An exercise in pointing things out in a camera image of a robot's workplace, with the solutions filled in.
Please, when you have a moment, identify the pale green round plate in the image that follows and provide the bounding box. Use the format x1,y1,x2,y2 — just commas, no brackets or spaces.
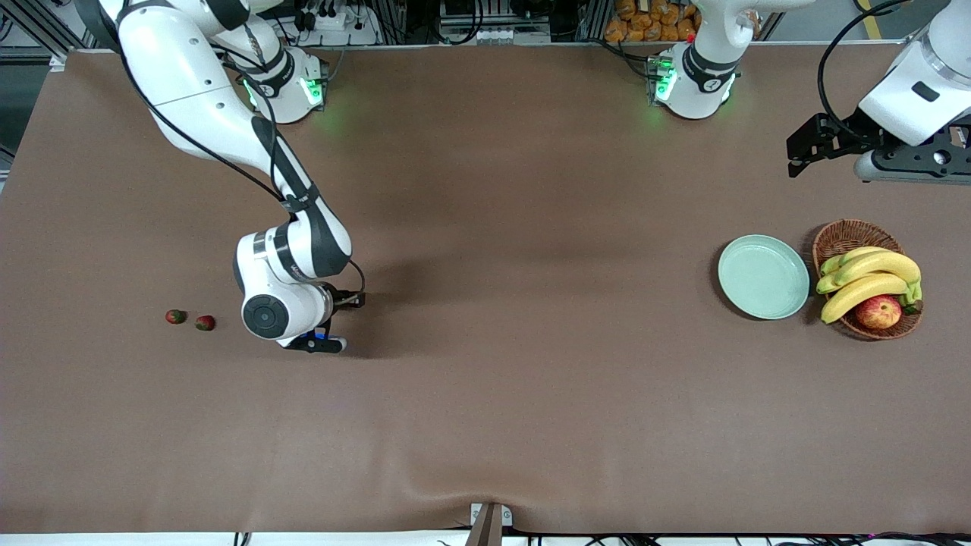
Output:
718,234,811,321

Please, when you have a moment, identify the brown wicker basket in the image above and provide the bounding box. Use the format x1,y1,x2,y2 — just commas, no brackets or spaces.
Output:
812,219,925,341

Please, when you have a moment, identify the yellow banana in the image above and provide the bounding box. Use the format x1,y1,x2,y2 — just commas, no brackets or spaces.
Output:
815,251,922,304
820,274,911,325
821,246,890,275

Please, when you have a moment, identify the red yellow apple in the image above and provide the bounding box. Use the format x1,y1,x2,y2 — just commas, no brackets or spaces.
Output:
854,295,903,331

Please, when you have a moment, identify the brown table mat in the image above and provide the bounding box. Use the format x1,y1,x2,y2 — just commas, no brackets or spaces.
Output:
0,42,971,535

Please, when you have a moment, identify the orange pastry pile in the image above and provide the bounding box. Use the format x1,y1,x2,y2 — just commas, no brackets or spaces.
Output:
603,0,702,43

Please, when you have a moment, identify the white power strip with plugs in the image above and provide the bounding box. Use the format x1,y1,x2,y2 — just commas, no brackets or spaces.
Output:
300,4,380,46

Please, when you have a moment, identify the long white socket strip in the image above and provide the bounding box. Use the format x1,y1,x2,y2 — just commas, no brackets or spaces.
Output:
440,27,551,44

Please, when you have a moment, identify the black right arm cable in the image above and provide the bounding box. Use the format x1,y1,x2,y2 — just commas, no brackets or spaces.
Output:
114,23,366,297

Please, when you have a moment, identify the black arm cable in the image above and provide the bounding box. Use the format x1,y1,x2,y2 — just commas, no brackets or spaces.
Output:
817,0,949,141
114,23,366,297

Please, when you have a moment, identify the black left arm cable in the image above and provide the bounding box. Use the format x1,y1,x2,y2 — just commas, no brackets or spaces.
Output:
817,0,949,141

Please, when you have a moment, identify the white metal bracket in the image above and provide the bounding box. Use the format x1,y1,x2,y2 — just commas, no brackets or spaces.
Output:
470,503,514,528

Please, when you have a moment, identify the brown camera post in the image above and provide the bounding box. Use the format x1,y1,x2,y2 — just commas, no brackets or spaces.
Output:
464,504,505,546

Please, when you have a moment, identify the aluminium frame strut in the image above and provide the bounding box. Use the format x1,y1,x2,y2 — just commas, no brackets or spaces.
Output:
0,0,77,52

